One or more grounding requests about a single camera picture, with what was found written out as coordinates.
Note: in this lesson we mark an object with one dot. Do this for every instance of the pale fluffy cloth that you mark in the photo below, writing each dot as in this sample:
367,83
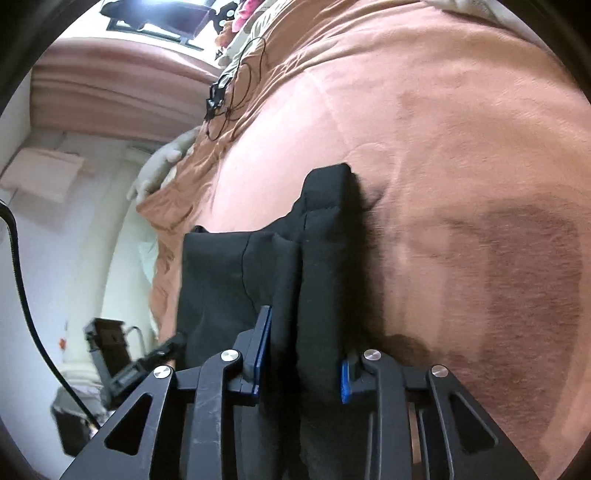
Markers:
498,14

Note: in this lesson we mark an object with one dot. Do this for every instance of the grey plush cloth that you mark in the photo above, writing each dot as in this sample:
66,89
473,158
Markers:
159,168

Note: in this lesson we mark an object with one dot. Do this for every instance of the pink towel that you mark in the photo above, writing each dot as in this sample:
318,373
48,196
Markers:
41,173

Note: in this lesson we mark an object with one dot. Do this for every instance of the pink cloth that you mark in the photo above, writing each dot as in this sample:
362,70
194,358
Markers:
245,11

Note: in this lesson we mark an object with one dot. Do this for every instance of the black white plush toy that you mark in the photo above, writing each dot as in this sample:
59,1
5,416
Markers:
225,16

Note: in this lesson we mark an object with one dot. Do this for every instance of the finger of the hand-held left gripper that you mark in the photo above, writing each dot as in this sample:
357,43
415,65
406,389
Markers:
166,350

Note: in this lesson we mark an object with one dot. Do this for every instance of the pink curtain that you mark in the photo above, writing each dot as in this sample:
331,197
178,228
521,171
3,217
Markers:
115,92

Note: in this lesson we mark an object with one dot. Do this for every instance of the dark bin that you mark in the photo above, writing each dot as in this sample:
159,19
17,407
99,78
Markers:
74,424

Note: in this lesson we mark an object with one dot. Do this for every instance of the cream bed sheet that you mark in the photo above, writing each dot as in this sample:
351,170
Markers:
251,41

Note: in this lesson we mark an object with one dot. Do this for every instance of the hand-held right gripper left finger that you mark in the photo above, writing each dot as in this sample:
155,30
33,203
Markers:
262,355

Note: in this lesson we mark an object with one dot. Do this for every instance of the black garment with yellow print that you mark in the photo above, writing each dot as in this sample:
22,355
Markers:
318,258

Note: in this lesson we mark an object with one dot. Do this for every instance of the brown plush blanket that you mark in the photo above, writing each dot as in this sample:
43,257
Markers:
461,184

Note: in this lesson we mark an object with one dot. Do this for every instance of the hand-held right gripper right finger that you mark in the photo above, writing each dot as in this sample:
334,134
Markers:
345,385

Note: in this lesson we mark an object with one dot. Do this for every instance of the bright window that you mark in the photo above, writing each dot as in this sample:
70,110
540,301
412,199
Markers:
152,21

